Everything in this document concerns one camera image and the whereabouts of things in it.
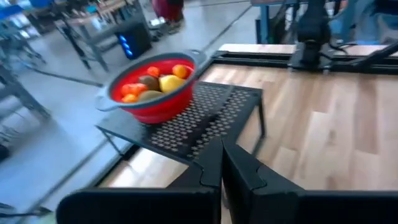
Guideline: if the black handled kitchen knife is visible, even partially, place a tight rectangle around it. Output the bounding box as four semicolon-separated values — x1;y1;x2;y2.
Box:
183;85;236;150

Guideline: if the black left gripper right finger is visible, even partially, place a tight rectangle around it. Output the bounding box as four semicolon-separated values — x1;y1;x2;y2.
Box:
222;139;398;224

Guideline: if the green kiwi fruit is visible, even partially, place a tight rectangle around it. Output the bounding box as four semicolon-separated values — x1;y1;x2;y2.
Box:
136;90;165;103

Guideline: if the yellow lemon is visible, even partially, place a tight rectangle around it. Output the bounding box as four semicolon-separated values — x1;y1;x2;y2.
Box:
158;74;187;94

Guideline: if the black floor fan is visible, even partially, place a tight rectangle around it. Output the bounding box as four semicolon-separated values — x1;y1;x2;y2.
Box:
0;203;52;219

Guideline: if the red collapsible colander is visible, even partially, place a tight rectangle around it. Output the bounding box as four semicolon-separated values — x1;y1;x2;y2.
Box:
95;49;208;124

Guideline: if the black perforated metal stand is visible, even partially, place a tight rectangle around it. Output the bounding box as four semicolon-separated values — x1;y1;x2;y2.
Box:
95;81;267;166

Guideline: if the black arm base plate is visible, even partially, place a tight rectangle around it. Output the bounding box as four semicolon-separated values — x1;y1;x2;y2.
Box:
287;42;335;71

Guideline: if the grey metal workbench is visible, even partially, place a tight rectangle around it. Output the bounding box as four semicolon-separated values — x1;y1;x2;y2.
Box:
0;18;52;122
52;0;147;72

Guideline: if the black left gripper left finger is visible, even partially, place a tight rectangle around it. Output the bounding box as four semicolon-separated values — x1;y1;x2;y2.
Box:
56;138;223;224

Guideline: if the brown kiwi fruit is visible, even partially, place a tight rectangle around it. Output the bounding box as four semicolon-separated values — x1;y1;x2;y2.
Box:
138;75;161;91

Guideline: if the black computer tower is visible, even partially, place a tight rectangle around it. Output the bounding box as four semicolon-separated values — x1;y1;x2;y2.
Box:
115;23;153;60

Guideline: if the person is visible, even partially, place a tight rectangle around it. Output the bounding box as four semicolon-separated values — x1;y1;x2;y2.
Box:
329;0;398;44
151;0;185;34

